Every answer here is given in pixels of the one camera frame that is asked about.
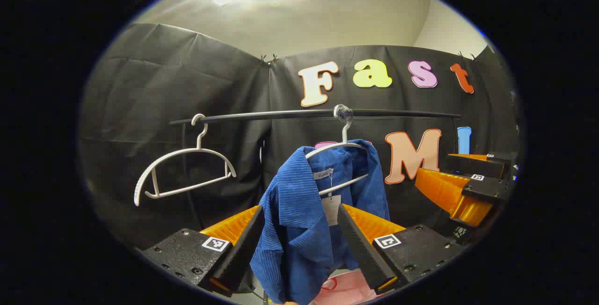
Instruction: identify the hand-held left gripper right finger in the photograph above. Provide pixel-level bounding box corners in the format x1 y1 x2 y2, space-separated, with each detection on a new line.
337 203 464 296

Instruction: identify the white clothes hanger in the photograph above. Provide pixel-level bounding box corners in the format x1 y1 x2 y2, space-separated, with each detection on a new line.
134 113 237 206
305 120 370 196

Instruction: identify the clear tape wad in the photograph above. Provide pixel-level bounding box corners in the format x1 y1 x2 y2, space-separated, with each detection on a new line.
333 104 354 124

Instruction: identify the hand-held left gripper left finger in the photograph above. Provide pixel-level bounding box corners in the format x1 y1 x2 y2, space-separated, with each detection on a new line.
142 204 266 295

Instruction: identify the black clothes rail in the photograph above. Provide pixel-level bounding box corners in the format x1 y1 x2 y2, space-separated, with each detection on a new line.
169 108 462 231

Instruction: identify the pink laundry hamper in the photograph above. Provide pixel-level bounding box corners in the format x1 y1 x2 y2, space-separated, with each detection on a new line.
313 269 380 305

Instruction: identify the blue corduroy shirt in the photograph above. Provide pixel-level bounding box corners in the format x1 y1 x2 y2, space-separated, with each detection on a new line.
249 139 391 305

